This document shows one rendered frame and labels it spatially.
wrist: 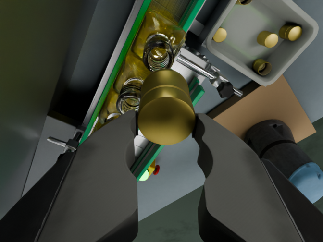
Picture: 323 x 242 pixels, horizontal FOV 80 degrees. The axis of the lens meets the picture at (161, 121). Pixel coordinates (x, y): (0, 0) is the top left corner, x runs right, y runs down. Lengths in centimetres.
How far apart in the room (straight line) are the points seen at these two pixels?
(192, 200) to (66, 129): 190
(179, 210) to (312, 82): 198
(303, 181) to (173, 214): 204
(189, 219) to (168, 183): 173
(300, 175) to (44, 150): 69
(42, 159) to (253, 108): 67
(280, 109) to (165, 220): 211
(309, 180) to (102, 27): 64
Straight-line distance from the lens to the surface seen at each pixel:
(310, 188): 62
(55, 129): 61
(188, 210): 246
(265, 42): 58
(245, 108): 66
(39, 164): 72
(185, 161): 81
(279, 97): 69
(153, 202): 100
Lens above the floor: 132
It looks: 58 degrees down
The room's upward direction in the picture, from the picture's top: 178 degrees clockwise
